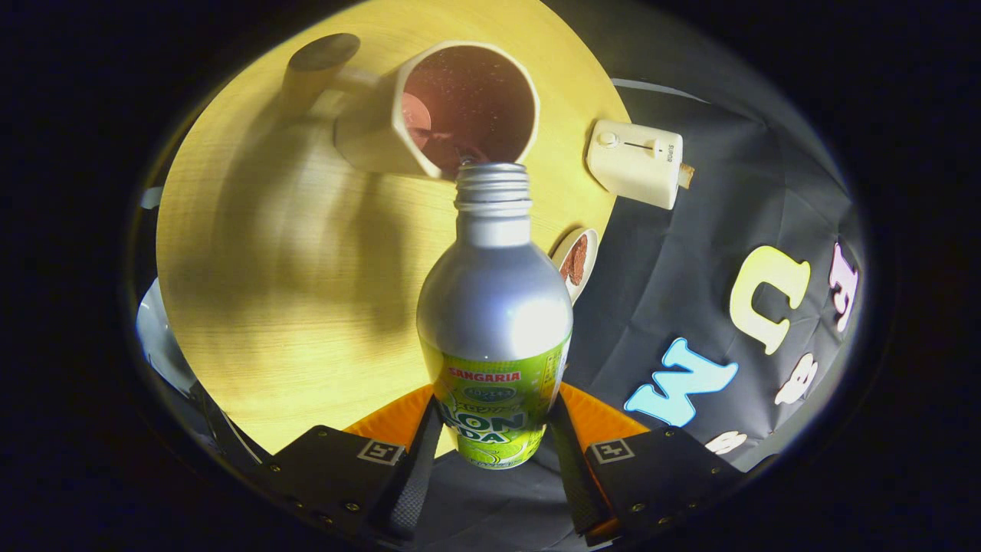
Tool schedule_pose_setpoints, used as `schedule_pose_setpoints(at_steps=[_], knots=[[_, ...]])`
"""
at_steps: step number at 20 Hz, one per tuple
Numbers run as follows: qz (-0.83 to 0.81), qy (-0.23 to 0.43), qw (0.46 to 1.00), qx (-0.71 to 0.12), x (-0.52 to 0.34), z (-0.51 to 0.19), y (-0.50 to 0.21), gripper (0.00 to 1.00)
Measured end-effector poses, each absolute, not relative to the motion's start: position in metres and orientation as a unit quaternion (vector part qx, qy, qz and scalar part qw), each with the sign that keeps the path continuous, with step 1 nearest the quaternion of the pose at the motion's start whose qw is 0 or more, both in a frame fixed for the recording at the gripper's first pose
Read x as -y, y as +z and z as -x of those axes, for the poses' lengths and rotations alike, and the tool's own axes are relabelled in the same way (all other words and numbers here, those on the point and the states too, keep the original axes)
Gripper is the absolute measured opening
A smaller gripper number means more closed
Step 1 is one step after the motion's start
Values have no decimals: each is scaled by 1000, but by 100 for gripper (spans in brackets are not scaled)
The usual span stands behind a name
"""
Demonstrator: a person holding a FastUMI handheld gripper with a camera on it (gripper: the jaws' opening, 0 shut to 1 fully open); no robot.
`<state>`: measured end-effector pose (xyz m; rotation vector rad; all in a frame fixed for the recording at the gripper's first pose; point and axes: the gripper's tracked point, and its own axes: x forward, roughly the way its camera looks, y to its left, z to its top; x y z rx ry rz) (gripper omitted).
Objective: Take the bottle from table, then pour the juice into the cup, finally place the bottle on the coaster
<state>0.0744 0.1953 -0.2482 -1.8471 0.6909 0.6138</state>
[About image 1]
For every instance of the cream toaster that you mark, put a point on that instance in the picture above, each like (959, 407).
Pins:
(632, 165)

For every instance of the silver bottle with green label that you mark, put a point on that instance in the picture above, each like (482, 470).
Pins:
(494, 307)

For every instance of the brown sausage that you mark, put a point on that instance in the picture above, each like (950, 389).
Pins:
(575, 261)

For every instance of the black backdrop cloth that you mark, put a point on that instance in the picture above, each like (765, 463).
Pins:
(651, 253)

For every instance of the toast slice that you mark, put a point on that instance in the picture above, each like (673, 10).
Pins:
(687, 175)

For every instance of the small white plate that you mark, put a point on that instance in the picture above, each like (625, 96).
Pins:
(588, 264)

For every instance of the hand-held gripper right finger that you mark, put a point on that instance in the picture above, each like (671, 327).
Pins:
(571, 475)

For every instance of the light wooden table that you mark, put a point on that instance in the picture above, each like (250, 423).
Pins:
(268, 307)

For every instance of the crumpled grey plastic sheet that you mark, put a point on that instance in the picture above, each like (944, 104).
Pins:
(161, 337)

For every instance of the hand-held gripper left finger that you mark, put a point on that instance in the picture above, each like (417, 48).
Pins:
(418, 475)

